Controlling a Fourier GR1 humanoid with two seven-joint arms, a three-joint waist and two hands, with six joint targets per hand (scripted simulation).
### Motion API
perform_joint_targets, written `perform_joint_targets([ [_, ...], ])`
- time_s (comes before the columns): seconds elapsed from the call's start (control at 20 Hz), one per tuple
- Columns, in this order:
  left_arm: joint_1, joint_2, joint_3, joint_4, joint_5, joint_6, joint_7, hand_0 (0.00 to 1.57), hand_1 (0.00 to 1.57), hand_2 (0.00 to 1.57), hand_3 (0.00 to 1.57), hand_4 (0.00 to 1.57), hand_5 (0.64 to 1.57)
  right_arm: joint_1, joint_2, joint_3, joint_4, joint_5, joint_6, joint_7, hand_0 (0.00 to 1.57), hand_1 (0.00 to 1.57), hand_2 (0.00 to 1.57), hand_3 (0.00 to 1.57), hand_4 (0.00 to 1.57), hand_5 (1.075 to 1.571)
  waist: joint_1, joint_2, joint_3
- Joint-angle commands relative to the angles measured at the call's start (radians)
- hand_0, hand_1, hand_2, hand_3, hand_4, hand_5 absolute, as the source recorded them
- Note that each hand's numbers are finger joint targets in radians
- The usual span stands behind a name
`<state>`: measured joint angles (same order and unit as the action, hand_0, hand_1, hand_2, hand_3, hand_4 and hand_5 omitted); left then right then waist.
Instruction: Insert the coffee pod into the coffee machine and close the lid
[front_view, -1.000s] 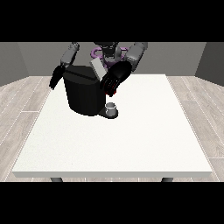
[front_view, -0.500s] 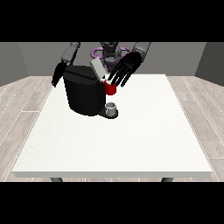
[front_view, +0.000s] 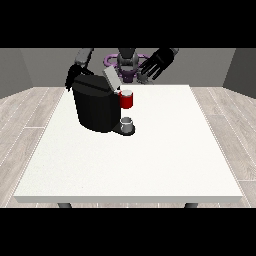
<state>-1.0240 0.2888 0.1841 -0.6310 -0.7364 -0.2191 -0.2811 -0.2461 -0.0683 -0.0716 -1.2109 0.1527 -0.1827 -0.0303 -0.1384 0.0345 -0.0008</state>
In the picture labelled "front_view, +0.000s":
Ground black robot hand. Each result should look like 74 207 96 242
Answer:
138 48 176 81
64 62 95 93

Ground small grey coffee pod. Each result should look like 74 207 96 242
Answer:
137 72 150 85

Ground black coffee machine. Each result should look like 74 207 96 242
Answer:
71 73 136 136

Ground pale grey machine lid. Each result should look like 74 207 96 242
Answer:
102 65 122 91

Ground red pod holder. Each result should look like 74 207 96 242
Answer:
118 89 135 110

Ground grey robot trunk purple rings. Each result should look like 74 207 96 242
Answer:
103 48 152 84

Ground small grey cup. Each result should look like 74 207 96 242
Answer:
119 116 135 134

